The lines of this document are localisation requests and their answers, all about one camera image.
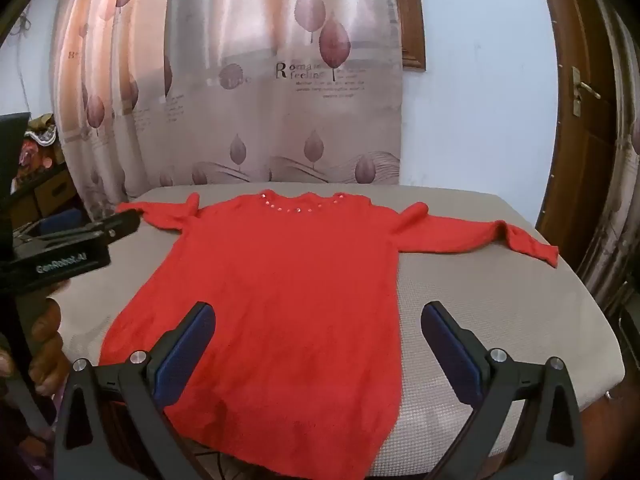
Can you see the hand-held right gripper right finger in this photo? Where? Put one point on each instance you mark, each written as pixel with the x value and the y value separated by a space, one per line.
pixel 450 355

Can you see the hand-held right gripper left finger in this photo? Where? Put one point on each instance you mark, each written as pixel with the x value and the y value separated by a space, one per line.
pixel 186 347

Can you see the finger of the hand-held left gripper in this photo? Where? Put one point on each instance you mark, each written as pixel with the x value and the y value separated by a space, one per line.
pixel 120 226

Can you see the red knit sweater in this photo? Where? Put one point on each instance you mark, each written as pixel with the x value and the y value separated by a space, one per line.
pixel 280 290

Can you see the person's left hand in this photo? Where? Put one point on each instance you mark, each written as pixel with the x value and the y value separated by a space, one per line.
pixel 47 355

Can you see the patterned floral cloth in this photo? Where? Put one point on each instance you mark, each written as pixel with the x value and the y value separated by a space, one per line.
pixel 40 142

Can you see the leaf print curtain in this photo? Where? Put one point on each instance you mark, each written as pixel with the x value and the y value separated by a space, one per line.
pixel 250 110

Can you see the brown wooden door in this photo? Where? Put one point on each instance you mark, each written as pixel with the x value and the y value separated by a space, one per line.
pixel 575 170

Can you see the wooden window frame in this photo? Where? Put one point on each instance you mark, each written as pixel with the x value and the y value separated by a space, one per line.
pixel 412 20

